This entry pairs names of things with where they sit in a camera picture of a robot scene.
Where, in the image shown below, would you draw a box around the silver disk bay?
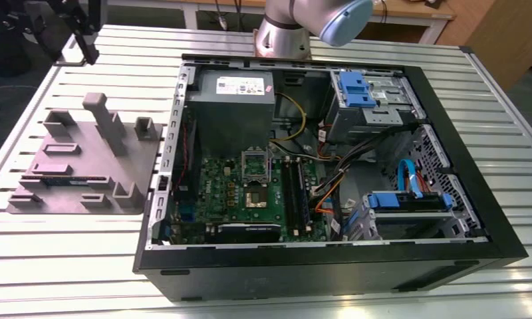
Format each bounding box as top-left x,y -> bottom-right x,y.
345,191 -> 488,242

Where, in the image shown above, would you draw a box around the thin red wire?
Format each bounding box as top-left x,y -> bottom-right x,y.
180,124 -> 192,177

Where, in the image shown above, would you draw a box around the yellow wire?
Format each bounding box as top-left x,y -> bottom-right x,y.
269,92 -> 306,143

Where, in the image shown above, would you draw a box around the silver drive bay cage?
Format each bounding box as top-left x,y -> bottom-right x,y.
326,69 -> 427,144

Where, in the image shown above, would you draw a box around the thin floor cable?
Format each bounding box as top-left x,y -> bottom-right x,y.
0,84 -> 38,117

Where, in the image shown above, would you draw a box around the black cable bundle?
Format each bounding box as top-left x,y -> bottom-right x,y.
312,122 -> 427,197

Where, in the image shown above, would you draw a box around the green motherboard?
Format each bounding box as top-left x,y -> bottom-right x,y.
165,146 -> 333,245

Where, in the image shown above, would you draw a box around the black equipment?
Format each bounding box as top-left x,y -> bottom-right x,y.
0,0 -> 45,79

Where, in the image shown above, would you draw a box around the black RAM slot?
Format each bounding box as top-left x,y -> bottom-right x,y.
278,158 -> 296,235

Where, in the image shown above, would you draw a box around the loose RAM stick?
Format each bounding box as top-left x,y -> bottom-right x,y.
20,177 -> 93,187

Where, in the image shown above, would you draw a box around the blue flat wire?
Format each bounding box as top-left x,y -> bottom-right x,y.
399,159 -> 427,200

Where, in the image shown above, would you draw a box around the blue drive carrier latch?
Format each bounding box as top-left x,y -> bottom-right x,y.
337,71 -> 377,109

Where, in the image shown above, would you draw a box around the grey power supply unit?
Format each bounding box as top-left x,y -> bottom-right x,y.
186,68 -> 276,158

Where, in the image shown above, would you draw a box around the wooden cabinet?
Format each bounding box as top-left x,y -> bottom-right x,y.
439,0 -> 532,90

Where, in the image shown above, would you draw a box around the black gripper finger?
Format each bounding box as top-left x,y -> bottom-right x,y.
73,32 -> 100,66

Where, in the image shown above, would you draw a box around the grey parts rack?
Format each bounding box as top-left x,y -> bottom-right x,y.
4,92 -> 168,216

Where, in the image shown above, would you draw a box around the CPU socket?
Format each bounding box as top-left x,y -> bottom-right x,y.
242,187 -> 272,211

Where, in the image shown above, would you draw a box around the hard disk in blue carrier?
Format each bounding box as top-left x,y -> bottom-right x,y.
365,191 -> 453,213

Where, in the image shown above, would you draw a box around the installed RAM stick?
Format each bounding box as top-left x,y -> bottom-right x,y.
292,158 -> 313,232

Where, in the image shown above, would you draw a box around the red flat wire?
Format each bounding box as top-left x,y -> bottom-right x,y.
415,174 -> 432,196

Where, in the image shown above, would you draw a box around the wooden desk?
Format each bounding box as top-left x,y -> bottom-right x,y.
181,0 -> 457,46

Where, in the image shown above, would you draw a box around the black graphics card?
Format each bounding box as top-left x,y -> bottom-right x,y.
205,221 -> 282,244

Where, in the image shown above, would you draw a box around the multicolour power wires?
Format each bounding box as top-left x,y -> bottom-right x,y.
292,150 -> 343,163

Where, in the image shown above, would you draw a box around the black PC case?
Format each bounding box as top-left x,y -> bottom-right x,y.
132,53 -> 529,303

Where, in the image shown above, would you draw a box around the metal socket cover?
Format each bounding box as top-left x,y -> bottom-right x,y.
240,146 -> 273,183

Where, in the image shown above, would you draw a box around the orange wires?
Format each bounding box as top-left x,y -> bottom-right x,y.
313,184 -> 339,214

